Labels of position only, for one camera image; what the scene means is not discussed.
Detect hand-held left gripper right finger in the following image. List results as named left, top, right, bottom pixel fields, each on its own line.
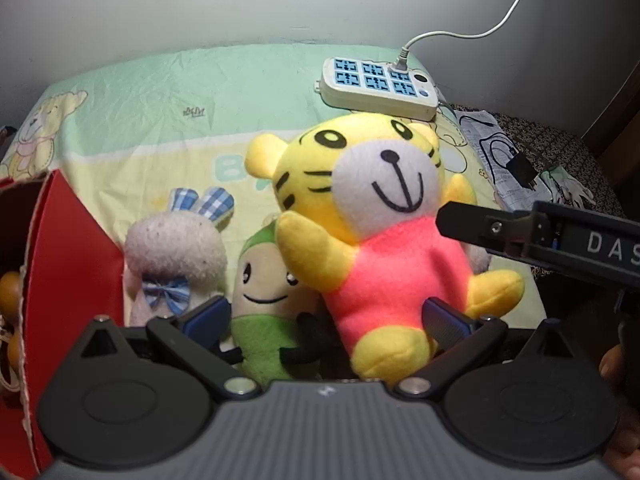
left=394, top=297, right=577, bottom=403

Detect green plush toy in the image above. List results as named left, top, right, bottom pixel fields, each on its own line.
left=230, top=212, right=331, bottom=383

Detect white power strip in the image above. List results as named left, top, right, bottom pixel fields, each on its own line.
left=314, top=56, right=440, bottom=122

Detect white gloves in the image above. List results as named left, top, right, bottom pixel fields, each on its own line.
left=542, top=165, right=596, bottom=208

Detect person's right hand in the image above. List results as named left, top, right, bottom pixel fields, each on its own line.
left=598, top=345, right=640, bottom=480

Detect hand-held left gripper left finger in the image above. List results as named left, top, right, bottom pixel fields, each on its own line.
left=77, top=296, right=263, bottom=403

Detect white printed paper sheet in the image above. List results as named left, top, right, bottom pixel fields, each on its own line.
left=452, top=110, right=551, bottom=211

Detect yellow tiger plush toy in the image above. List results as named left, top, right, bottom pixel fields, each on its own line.
left=245, top=112, right=526, bottom=380

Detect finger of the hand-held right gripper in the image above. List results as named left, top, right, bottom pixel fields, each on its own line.
left=435, top=201, right=540, bottom=262

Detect white power cable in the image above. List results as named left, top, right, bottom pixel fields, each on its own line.
left=397, top=0, right=537, bottom=73

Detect black power adapter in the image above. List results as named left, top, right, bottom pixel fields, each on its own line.
left=505, top=152, right=541, bottom=191

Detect white rabbit plush plaid ears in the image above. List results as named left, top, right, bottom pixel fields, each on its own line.
left=122, top=186, right=236, bottom=328

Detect brown patterned cloth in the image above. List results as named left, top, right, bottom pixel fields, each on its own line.
left=440, top=102, right=626, bottom=281

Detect red cardboard box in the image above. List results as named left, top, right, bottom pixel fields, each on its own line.
left=0, top=169, right=126, bottom=480

